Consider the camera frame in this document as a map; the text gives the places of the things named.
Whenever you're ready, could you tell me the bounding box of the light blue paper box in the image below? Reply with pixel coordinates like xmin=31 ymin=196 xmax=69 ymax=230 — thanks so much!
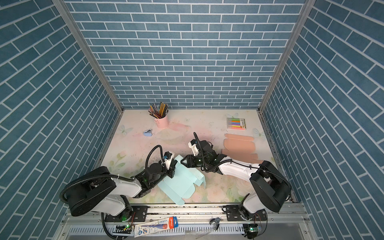
xmin=158 ymin=155 xmax=206 ymax=206

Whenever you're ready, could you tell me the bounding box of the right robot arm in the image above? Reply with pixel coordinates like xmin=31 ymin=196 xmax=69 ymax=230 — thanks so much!
xmin=182 ymin=138 xmax=292 ymax=220

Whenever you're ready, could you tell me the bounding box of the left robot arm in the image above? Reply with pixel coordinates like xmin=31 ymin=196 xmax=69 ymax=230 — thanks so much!
xmin=60 ymin=159 xmax=178 ymax=218

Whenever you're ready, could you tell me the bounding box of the pink flat paper box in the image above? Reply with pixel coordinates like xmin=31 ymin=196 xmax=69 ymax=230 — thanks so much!
xmin=222 ymin=134 xmax=263 ymax=164

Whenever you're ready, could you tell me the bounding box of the pack of coloured markers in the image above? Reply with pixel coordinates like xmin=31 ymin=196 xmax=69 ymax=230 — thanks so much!
xmin=227 ymin=118 xmax=247 ymax=130

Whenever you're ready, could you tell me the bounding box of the pink pencil bucket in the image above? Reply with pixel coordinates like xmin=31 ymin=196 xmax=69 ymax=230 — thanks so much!
xmin=154 ymin=116 xmax=170 ymax=129

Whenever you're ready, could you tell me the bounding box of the red blue white package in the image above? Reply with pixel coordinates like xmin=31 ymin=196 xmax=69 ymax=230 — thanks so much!
xmin=134 ymin=217 xmax=179 ymax=238

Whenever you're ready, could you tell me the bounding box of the bundle of coloured pencils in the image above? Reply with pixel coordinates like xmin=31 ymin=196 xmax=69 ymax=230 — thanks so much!
xmin=148 ymin=102 xmax=169 ymax=119

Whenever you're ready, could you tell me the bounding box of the small metal clip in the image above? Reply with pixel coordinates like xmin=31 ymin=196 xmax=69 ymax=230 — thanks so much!
xmin=209 ymin=217 xmax=222 ymax=231

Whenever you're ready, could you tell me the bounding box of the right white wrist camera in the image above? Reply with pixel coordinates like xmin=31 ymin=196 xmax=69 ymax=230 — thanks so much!
xmin=188 ymin=140 xmax=200 ymax=156

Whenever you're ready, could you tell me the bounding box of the left black corrugated cable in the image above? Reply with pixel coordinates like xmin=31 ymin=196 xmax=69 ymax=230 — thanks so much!
xmin=59 ymin=145 xmax=165 ymax=205

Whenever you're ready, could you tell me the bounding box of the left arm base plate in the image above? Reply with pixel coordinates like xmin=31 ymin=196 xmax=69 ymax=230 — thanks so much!
xmin=104 ymin=206 xmax=149 ymax=223

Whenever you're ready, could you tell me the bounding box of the aluminium mounting rail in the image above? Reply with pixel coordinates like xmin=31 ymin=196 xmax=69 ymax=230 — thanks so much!
xmin=53 ymin=202 xmax=317 ymax=240

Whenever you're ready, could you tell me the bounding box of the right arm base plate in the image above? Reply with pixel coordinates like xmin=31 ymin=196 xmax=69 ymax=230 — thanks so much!
xmin=222 ymin=204 xmax=268 ymax=222

